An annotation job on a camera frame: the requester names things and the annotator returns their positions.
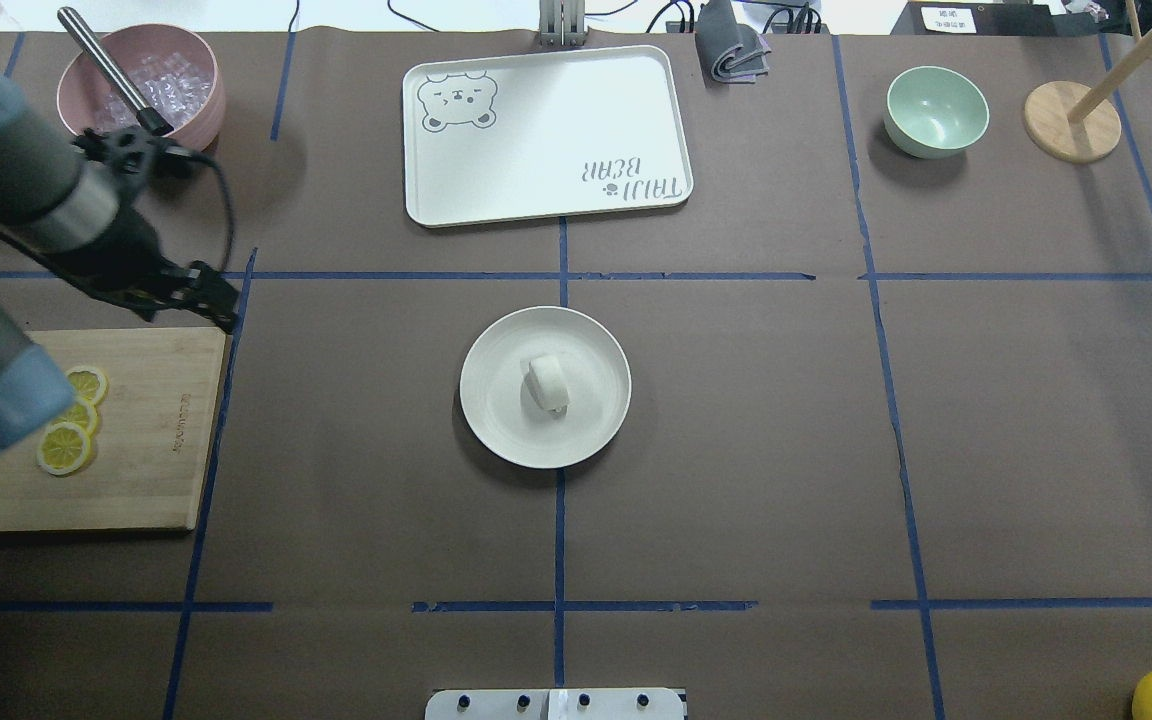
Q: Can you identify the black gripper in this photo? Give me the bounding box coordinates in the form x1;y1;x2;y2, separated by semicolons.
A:
38;209;238;334

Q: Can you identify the round white plate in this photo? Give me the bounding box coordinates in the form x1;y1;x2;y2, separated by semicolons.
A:
460;306;634;469

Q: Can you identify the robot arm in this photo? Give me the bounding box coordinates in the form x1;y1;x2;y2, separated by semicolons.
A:
0;69;238;454

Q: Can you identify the white bear tray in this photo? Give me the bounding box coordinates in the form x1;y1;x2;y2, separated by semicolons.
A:
402;45;694;228

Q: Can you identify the lemon slice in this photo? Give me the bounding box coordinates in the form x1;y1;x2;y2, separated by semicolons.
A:
36;420;94;477
51;396;101;435
65;365;109;406

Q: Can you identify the bamboo cutting board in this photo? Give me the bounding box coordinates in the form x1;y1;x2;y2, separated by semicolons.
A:
0;327;228;532

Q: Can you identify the pink bowl with ice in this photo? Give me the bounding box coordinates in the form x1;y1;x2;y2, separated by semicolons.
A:
56;24;227;151

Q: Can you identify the folded grey cloth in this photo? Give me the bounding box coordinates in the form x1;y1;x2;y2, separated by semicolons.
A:
694;1;771;85

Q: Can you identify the mint green bowl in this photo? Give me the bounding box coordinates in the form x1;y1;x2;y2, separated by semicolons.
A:
882;67;991;160

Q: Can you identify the black box with label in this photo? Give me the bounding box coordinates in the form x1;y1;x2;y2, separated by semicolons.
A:
890;1;1059;37

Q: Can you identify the wooden mug tree stand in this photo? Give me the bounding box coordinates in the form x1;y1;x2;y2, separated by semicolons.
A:
1023;1;1152;164

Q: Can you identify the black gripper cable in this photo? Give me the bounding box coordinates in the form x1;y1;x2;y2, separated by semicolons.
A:
0;150;237;301

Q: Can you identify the metal scoop black handle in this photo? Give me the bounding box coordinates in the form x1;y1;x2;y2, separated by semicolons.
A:
56;6;175;137

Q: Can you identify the aluminium frame post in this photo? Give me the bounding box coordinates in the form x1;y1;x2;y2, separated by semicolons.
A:
538;0;588;47

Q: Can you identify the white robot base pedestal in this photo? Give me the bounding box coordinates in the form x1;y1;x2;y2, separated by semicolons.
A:
424;687;689;719

